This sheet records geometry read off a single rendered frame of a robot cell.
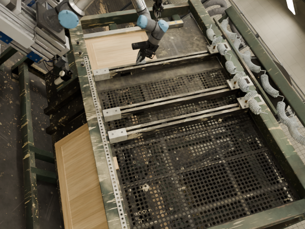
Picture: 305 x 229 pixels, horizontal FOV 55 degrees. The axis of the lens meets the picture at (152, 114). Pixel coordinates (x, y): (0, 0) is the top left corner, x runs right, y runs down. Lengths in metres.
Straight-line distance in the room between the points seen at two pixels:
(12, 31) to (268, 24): 7.35
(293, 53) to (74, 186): 6.48
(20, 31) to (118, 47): 1.02
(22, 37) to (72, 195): 1.20
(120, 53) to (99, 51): 0.19
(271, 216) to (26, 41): 1.81
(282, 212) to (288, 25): 6.77
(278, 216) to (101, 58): 1.78
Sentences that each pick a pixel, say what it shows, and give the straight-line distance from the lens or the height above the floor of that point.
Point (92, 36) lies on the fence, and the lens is 2.77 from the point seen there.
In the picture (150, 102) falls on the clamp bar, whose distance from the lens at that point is 2.18.
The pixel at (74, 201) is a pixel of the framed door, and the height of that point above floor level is 0.38.
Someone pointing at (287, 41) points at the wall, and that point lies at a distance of 8.11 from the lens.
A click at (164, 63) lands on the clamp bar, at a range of 2.47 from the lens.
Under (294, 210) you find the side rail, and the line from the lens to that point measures 2.07.
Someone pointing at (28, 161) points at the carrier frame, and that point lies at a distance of 2.52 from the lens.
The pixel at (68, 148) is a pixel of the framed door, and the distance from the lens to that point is 2.56.
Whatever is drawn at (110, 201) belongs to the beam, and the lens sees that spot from 1.85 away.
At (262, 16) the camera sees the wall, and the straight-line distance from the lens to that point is 8.80.
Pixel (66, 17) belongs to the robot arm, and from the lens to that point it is 1.83.
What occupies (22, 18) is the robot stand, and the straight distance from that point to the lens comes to 1.99.
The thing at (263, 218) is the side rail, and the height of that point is 1.55.
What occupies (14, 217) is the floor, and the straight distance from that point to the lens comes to 2.48.
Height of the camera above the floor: 1.83
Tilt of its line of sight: 17 degrees down
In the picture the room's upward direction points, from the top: 59 degrees clockwise
